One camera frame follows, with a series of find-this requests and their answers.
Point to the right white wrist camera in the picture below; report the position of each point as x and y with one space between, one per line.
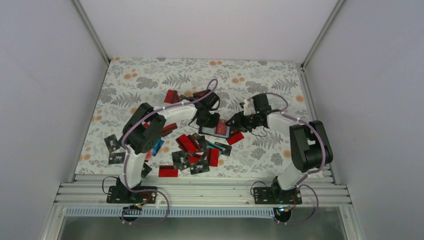
247 107

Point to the red striped card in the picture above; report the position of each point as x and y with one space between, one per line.
235 137

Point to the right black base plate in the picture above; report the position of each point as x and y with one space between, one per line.
270 196

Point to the black vip card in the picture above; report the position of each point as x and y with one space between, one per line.
225 149
112 143

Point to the floral patterned table mat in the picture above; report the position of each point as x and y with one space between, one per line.
131 81

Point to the aluminium rail frame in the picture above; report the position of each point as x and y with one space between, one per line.
196 197

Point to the black VIP card right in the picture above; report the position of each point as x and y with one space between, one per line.
225 149

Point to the red card front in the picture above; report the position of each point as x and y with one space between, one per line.
168 171

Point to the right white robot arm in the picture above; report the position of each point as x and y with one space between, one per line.
309 145

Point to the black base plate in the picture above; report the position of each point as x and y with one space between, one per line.
123 196
270 196

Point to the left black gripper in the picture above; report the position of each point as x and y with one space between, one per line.
212 124

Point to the blue grey cable duct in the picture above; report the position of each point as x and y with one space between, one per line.
169 212

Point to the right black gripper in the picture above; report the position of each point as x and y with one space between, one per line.
238 123

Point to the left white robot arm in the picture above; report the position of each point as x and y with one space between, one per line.
145 127

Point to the black card holder wallet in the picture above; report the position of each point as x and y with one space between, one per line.
209 131

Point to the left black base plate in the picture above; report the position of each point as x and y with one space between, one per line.
123 196

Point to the blue card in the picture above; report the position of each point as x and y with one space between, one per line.
157 147

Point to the black VIP card left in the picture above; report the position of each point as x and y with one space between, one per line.
112 143

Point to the black card left lower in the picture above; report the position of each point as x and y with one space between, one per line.
116 158

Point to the black card front left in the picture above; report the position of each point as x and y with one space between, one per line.
146 169

